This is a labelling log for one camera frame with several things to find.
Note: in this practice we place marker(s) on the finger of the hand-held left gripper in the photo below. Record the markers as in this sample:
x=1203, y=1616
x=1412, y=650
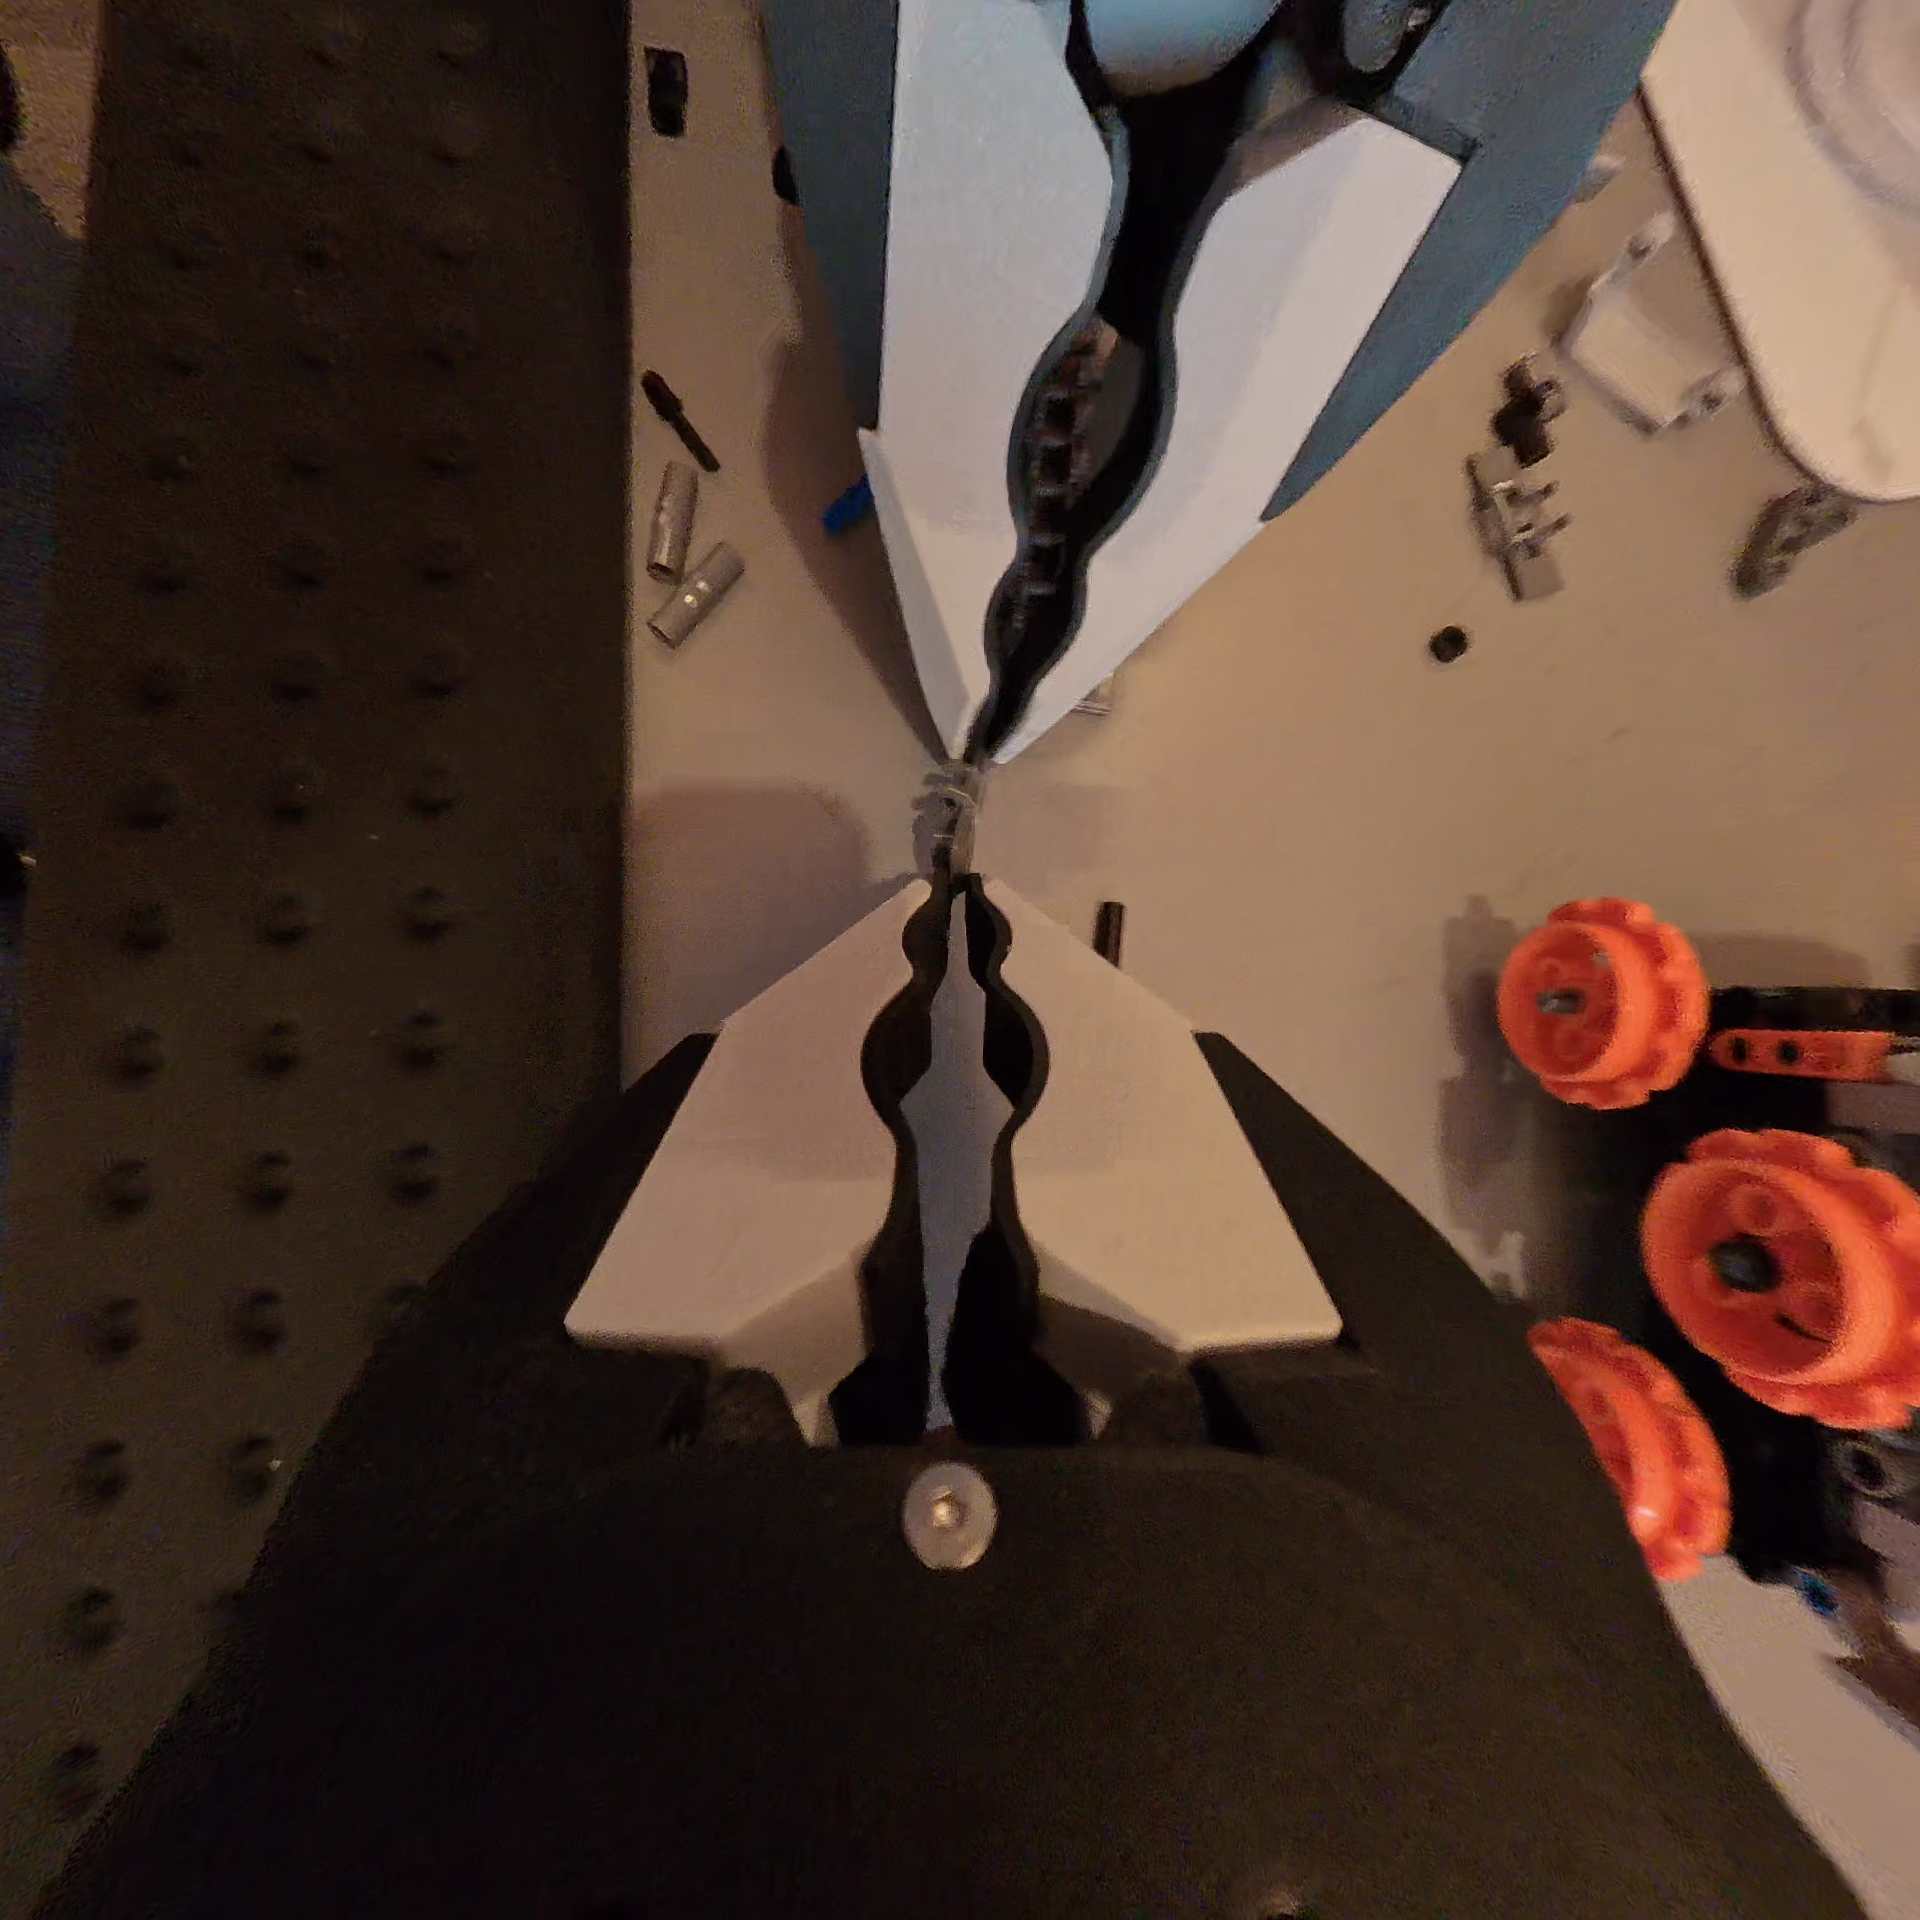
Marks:
x=1292, y=327
x=959, y=269

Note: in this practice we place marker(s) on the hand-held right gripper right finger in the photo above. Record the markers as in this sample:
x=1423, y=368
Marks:
x=1170, y=1188

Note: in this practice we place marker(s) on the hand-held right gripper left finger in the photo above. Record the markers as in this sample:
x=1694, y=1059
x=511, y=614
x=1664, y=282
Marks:
x=738, y=1199

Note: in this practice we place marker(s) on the dark grey toy connector plate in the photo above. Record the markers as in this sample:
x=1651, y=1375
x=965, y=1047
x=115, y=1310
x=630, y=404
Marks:
x=952, y=813

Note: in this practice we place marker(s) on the black grey toy robot vehicle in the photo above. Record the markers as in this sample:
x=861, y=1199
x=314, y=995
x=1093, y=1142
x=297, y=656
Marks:
x=1831, y=1051

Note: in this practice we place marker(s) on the light grey angled toy piece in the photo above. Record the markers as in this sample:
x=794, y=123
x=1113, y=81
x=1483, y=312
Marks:
x=1643, y=339

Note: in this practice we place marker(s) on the small blue toy brick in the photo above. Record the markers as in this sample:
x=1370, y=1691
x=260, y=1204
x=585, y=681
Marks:
x=846, y=504

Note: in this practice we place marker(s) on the wooden book stand white base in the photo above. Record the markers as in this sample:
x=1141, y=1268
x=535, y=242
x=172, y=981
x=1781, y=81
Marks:
x=1819, y=213

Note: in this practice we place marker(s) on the small black toy pin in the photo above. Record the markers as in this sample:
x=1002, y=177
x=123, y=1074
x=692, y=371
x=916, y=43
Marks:
x=1107, y=928

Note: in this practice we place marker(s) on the dark grey small toy pieces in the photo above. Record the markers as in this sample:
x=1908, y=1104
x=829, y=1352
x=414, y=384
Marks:
x=1524, y=504

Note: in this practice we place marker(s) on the long black toy pin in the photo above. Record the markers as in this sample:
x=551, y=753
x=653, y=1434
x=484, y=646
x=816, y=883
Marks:
x=682, y=422

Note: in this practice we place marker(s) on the black angled toy connector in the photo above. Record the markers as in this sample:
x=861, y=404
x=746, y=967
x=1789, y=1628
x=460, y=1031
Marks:
x=664, y=89

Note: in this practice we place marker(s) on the grey cylinder toy sleeve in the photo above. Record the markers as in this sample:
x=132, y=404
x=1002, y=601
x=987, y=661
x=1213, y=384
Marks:
x=694, y=593
x=674, y=520

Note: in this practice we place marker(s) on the dark grey toy beam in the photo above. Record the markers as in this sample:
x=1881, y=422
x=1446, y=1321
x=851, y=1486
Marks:
x=1798, y=535

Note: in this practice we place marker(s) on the orange toy gear wheel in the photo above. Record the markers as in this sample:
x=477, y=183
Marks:
x=1789, y=1262
x=1638, y=1445
x=1597, y=1001

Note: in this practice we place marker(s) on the black dimpled mat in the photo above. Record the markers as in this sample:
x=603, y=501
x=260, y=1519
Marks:
x=299, y=899

